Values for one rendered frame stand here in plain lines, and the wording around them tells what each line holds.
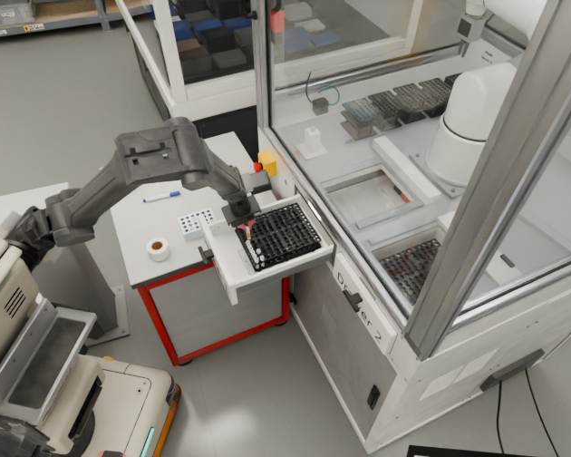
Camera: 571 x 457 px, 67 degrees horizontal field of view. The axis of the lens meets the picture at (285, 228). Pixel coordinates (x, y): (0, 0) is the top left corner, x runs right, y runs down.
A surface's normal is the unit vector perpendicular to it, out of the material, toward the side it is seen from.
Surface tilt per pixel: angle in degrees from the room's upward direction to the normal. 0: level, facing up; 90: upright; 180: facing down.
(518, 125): 90
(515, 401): 0
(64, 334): 0
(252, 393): 0
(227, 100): 90
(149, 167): 36
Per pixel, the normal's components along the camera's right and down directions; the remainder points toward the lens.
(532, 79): -0.91, 0.32
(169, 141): 0.35, -0.16
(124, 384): 0.00, -0.65
